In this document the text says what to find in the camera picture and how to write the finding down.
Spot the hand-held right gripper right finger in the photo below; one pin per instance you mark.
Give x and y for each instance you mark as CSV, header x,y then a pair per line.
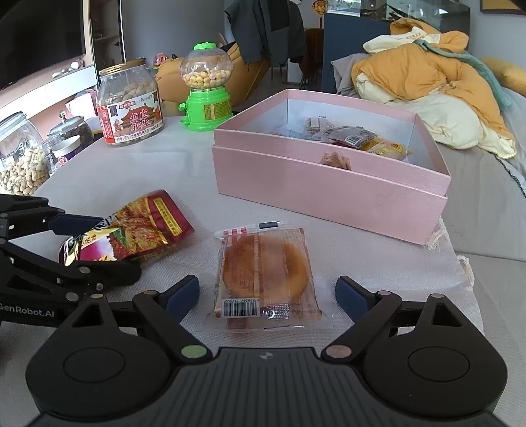
x,y
349,293

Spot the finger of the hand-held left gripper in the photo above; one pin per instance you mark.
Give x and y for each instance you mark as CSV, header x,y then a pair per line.
x,y
119,271
70,223

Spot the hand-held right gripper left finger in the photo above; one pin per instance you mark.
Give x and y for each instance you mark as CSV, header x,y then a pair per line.
x,y
185,293

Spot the red purple snack packet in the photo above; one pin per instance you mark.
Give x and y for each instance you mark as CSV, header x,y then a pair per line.
x,y
144,230

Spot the round cake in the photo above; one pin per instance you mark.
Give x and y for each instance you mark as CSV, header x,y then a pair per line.
x,y
263,267

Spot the pink cardboard box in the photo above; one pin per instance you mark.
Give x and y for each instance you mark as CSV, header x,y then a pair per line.
x,y
328,197

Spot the yellow snack packet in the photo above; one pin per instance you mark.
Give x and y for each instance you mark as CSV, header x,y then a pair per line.
x,y
386,148

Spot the silver grey snack packet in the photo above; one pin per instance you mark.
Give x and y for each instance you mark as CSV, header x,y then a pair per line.
x,y
349,136

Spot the large glass peanut jar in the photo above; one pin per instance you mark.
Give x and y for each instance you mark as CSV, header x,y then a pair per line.
x,y
24,172

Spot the small glass jar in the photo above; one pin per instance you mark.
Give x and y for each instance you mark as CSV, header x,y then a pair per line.
x,y
48,158

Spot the white purple paper cup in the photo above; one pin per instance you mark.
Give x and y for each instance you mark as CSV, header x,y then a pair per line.
x,y
68,154

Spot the glass jar with dark contents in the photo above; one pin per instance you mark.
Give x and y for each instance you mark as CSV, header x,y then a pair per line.
x,y
78,131

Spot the small dark strip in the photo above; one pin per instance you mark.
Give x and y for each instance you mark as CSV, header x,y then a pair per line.
x,y
270,225

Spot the white woven tablecloth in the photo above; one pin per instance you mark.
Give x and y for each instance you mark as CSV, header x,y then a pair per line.
x,y
164,164

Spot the red label plastic peanut jar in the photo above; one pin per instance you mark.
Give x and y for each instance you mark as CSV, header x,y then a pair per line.
x,y
131,123

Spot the pink paper bag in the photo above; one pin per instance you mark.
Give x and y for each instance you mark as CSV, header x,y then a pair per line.
x,y
82,104

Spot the brown wrapped snack piece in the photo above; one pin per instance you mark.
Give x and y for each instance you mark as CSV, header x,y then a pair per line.
x,y
336,159

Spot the white television shelf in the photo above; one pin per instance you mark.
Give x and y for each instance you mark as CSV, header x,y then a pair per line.
x,y
37,92

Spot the grey sofa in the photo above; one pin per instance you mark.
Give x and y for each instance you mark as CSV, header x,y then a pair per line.
x,y
480,213

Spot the green candy dispenser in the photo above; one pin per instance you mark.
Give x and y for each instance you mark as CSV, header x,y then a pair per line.
x,y
205,111

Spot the black television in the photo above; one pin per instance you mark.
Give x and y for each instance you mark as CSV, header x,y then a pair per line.
x,y
37,37

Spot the yellow armchair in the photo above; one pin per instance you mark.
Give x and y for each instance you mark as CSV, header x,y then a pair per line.
x,y
250,78

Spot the orange and cream duvet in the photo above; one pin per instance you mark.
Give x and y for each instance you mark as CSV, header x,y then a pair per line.
x,y
431,82

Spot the dark wooden chair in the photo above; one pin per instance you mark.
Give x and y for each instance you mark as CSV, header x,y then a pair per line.
x,y
314,45

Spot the teal cloth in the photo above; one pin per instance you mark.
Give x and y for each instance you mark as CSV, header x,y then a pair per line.
x,y
480,67

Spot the yellow cushion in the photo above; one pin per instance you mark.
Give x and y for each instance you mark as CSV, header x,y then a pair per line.
x,y
509,74

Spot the dark grey jacket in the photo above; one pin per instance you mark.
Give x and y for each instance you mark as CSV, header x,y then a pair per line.
x,y
271,28

